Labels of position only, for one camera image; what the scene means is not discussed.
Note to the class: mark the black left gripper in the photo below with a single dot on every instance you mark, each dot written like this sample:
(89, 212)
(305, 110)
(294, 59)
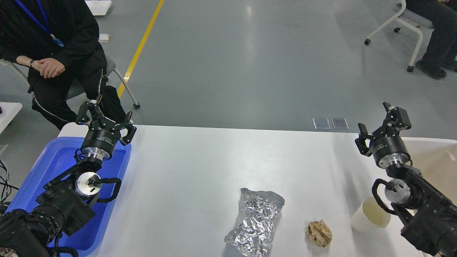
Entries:
(101, 139)

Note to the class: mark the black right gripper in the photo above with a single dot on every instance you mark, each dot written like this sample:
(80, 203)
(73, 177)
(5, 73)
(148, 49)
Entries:
(386, 146)

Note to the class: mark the white paper cup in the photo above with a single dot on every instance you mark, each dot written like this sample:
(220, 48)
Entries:
(369, 216)

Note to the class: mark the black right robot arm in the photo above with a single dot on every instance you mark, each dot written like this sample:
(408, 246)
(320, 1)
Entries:
(429, 218)

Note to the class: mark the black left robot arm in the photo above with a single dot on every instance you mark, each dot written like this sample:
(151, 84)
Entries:
(66, 204)

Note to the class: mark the right metal floor plate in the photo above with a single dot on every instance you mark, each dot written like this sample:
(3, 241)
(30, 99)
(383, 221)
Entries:
(340, 123)

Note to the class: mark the metal floor plate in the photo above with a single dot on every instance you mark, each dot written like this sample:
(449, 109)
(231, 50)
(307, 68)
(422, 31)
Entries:
(340, 123)
(321, 123)

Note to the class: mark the left metal floor plate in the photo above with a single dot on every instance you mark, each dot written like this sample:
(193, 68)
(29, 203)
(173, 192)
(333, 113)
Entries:
(321, 123)

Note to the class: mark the beige plastic bin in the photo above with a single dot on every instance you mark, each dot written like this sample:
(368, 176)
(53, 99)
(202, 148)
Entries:
(437, 160)

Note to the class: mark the small white floor device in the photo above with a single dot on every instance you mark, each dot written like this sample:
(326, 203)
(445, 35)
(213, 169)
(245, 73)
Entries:
(104, 37)

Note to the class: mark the seated person in black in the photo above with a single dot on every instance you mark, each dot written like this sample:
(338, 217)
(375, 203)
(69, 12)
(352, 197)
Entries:
(58, 40)

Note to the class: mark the white side table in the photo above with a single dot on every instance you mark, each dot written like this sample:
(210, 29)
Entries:
(9, 111)

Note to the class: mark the white office chair right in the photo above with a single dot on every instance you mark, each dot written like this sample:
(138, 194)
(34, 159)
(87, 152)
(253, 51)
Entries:
(407, 19)

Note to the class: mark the white box on floor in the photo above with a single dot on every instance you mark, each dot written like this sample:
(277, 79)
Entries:
(99, 7)

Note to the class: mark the crumpled brown paper ball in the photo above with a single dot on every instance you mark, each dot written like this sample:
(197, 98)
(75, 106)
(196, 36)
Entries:
(319, 233)

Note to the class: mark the blue plastic bin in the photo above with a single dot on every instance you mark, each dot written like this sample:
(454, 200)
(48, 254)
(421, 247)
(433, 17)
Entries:
(57, 157)

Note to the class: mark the crumpled aluminium foil bag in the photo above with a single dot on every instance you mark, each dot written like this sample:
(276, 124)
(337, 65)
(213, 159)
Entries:
(254, 228)

